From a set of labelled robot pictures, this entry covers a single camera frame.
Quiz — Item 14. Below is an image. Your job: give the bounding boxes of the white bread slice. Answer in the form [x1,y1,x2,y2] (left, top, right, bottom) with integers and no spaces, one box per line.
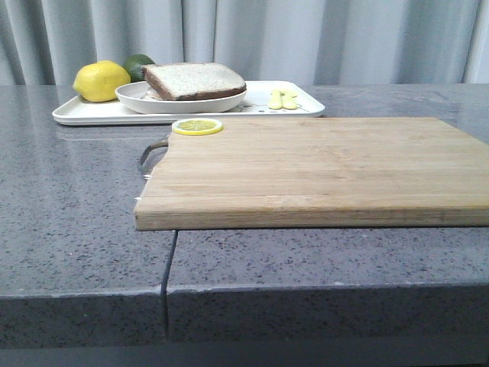
[142,63,247,101]
[141,88,163,101]

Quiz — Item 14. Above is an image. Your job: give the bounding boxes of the white round plate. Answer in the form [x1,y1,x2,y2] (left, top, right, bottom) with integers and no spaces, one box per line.
[115,81,246,114]

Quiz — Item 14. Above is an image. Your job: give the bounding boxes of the white bear tray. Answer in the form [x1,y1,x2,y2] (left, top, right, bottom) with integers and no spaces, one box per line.
[53,80,325,126]

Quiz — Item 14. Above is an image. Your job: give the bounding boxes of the yellow lemon slice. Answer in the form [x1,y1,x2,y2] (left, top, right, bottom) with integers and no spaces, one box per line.
[171,118,223,136]

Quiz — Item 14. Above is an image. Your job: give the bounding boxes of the wooden cutting board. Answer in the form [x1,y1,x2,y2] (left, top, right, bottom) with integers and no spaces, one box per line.
[134,117,488,230]

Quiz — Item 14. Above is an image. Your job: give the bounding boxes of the green lime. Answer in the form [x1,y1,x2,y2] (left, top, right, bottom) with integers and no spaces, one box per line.
[123,54,155,83]

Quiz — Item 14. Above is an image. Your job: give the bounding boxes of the front yellow lemon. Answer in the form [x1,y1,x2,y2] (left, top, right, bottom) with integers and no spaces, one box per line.
[73,60,131,102]

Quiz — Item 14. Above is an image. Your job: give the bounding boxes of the grey curtain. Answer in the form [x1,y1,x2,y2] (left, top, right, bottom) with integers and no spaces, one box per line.
[1,1,488,85]

